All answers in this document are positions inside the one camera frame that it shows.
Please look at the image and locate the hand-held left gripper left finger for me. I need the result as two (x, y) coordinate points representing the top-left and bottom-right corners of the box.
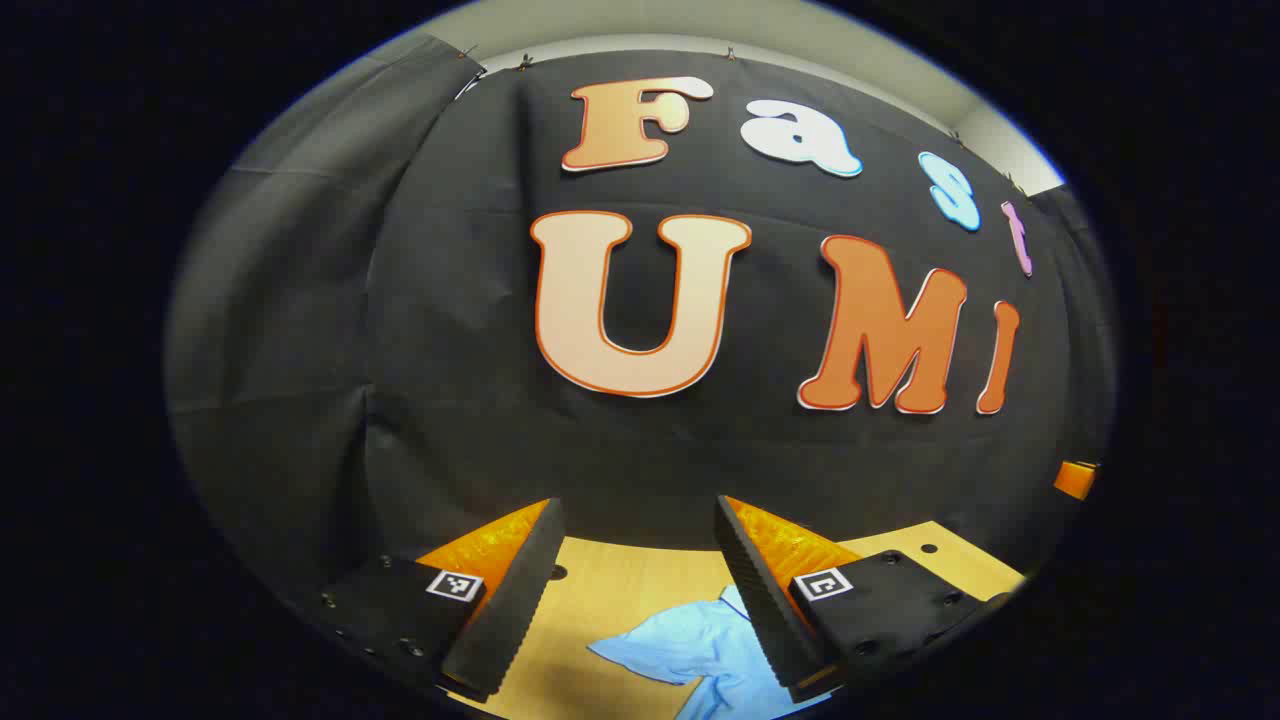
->
(318, 498), (566, 703)

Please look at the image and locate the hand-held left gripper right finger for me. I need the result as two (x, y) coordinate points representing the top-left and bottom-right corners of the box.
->
(714, 495), (1013, 703)

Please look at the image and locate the light blue T-shirt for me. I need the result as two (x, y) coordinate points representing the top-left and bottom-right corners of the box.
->
(588, 585), (831, 720)

